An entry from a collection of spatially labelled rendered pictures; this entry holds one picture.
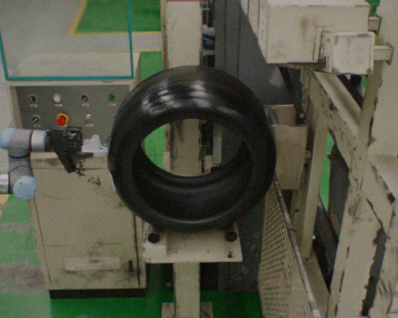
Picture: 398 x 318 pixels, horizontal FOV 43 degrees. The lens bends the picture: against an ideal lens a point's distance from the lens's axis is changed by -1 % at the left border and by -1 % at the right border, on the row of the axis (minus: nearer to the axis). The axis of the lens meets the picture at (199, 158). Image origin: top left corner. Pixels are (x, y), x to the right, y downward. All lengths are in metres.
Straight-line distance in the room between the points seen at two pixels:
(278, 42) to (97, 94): 1.20
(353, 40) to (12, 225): 2.82
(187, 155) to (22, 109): 0.79
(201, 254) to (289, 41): 0.95
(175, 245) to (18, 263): 1.51
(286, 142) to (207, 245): 0.50
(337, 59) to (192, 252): 1.01
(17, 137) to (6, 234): 1.79
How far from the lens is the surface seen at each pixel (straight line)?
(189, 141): 2.07
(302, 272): 1.62
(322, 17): 1.30
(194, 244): 2.00
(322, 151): 2.11
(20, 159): 1.85
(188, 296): 2.58
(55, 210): 2.60
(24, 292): 3.10
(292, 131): 2.02
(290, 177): 2.12
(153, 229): 1.88
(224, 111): 1.61
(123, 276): 2.82
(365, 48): 1.25
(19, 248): 3.42
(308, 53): 1.32
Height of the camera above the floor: 2.06
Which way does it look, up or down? 30 degrees down
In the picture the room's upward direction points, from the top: straight up
